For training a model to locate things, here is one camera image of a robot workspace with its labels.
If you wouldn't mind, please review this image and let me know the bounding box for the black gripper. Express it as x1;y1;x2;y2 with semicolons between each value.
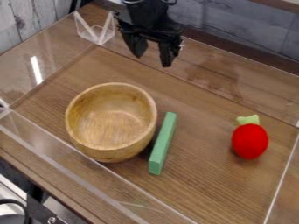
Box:
114;0;183;67

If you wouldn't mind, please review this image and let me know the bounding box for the red toy fruit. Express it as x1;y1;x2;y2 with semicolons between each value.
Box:
231;114;269;159

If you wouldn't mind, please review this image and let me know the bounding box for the wooden bowl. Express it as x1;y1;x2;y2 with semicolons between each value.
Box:
66;82;158;163

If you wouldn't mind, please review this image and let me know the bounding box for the green rectangular block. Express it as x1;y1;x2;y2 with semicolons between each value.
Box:
148;112;178;175

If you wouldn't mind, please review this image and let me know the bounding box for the clear acrylic front wall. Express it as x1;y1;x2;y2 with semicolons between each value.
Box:
0;102;196;224

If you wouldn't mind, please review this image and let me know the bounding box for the black metal bracket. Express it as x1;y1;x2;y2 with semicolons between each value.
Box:
27;195;68;224

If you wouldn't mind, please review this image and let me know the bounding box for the black cable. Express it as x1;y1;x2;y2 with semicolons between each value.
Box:
0;199;28;224

